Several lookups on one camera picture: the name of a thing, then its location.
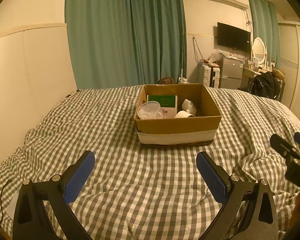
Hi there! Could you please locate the beige masking tape roll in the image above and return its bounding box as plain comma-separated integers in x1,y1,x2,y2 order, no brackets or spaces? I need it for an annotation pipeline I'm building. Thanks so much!
175,110,194,118

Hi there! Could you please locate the green white medicine box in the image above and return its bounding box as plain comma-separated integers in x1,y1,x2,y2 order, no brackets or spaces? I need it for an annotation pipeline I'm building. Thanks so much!
147,95,178,119

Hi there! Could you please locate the clear plastic water bottle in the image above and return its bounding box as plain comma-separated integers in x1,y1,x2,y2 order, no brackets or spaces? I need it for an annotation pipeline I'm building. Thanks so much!
137,101,164,120

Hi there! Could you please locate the black clothes pile on chair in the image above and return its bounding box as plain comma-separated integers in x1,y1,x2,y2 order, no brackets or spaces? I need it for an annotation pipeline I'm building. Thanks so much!
247,72,285,101

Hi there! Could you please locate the green white checkered bedsheet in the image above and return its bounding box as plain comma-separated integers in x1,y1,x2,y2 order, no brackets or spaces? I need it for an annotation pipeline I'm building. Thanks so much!
0,86,300,239

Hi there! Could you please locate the vanity desk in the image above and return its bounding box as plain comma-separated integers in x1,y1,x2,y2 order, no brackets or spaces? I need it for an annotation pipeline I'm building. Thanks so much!
240,68,267,88

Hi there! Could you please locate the open cardboard box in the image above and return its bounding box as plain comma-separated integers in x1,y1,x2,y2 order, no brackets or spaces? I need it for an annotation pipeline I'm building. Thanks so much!
134,83,222,146

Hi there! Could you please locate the silver mini fridge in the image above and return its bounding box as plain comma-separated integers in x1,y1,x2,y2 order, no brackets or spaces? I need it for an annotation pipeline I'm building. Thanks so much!
219,57,243,89

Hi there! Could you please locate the white oval vanity mirror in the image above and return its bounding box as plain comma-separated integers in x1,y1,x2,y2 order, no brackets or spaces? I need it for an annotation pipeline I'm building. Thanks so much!
252,37,267,64

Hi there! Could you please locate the white suitcase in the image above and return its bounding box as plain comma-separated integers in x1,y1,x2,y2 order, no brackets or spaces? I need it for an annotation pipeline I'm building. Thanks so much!
199,64,220,88

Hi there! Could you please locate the white louvered wardrobe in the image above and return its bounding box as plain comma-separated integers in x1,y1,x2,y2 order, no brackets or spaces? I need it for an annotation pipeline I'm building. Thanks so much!
279,21,300,120

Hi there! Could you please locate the clear water jug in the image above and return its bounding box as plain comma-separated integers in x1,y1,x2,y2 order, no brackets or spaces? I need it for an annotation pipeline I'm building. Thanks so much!
179,77,188,84

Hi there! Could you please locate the green curtain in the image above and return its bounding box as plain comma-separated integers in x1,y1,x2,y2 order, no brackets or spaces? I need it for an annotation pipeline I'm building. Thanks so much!
65,0,187,89
249,0,281,68

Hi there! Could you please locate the brown patterned bag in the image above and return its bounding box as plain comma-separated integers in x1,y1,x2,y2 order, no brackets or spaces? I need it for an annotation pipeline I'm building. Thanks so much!
158,77,175,85

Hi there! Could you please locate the black charging cable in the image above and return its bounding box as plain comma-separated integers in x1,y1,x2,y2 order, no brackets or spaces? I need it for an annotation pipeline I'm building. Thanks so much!
0,178,14,224

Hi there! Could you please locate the black wall television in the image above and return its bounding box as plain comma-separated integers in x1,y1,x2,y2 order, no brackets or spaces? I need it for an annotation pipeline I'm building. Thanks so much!
217,22,251,53

